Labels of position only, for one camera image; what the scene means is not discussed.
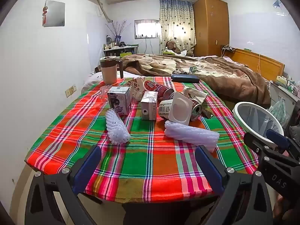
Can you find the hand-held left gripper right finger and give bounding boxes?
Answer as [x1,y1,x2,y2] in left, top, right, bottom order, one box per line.
[194,145,273,225]

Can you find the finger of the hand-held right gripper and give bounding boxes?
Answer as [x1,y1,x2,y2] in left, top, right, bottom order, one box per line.
[266,128,300,157]
[243,132,275,156]

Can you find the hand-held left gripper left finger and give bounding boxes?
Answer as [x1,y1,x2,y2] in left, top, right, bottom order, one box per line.
[25,145,102,225]

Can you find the white trash bin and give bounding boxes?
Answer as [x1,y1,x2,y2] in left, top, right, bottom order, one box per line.
[233,101,285,146]

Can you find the white foam net sleeve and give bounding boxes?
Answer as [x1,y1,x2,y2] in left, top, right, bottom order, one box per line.
[164,121,220,153]
[105,108,131,144]

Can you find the red milk can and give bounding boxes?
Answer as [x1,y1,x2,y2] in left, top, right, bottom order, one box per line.
[187,97,203,122]
[143,80,175,101]

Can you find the white plastic yogurt cup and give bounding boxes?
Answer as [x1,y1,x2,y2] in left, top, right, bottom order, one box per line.
[158,92,194,125]

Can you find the blue and white milk carton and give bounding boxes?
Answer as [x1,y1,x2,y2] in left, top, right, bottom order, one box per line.
[107,86,132,116]

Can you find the white paper box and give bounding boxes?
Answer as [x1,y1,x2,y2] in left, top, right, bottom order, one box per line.
[183,86,209,105]

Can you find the clear plastic bottle red label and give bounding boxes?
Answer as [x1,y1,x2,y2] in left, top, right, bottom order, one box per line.
[100,85,112,104]

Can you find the red and white milk carton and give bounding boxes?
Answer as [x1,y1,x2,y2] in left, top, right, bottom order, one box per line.
[141,91,159,121]

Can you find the printed paper cup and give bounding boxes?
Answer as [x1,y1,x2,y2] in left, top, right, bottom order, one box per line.
[124,78,146,104]

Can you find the green plastic bag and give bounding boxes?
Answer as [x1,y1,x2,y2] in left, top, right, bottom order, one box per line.
[268,98,289,125]

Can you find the white nightstand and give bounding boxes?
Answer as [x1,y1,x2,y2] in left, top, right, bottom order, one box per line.
[268,80,300,122]

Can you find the plaid tablecloth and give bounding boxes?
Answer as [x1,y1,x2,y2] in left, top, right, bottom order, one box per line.
[25,76,258,203]

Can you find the pile of medicine boxes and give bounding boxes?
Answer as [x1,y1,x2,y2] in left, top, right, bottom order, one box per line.
[277,75,300,92]

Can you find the brown blanket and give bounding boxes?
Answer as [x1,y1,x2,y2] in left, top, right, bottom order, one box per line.
[95,54,272,109]

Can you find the wooden headboard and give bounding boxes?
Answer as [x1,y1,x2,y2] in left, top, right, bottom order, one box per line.
[221,48,285,81]

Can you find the dark blue glasses case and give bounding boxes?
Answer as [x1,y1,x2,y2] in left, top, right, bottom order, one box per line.
[171,74,200,83]

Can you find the brown lidded mug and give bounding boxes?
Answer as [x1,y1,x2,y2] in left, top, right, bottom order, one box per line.
[100,56,124,85]

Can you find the shelf with bottles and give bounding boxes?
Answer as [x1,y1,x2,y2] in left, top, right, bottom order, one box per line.
[103,43,139,58]

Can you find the wooden wardrobe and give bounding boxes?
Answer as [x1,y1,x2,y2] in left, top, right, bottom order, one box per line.
[193,0,230,57]

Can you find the brown teddy bear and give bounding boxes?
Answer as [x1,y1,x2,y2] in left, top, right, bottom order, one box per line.
[164,40,181,55]

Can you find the dried branches in vase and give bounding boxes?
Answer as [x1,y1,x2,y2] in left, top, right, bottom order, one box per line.
[105,21,132,41]

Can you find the patterned curtain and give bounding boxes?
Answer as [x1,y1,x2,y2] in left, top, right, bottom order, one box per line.
[159,0,196,54]

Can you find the wrapped air conditioner pipe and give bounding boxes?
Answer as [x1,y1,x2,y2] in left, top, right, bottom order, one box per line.
[95,0,113,21]

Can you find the wall outlet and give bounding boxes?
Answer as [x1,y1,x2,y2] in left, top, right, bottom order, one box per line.
[66,84,77,97]

